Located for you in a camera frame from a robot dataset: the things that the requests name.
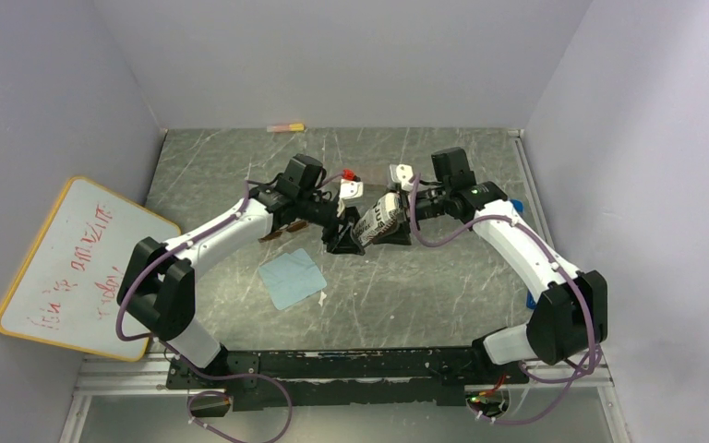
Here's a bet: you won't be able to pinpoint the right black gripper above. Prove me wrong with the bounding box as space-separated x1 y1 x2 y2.
368 186 451 246

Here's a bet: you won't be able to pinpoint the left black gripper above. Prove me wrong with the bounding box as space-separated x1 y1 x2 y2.
296 191 365 255

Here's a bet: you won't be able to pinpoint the blue cleaning cloth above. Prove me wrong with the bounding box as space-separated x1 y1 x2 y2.
258 249 327 310

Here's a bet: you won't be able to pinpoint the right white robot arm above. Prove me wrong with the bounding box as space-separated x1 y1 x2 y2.
356 147 607 383

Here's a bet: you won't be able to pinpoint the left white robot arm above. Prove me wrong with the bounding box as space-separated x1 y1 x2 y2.
114 154 365 388

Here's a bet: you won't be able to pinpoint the brown tinted sunglasses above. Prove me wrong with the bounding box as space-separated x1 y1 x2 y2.
258 220 308 243

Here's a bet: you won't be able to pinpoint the blue whiteboard eraser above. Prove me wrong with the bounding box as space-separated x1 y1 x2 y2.
511 199 524 212

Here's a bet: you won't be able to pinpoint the pink yellow marker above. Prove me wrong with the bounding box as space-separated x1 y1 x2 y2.
266 123 306 133

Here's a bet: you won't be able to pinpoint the blue black marker pen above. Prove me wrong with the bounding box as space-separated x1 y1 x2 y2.
525 293 536 310

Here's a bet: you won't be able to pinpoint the yellow framed whiteboard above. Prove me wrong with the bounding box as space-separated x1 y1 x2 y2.
0 176 181 362

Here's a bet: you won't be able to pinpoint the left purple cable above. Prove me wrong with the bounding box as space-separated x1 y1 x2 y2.
115 174 344 443

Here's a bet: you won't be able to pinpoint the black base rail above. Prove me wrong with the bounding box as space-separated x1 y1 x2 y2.
166 345 528 412

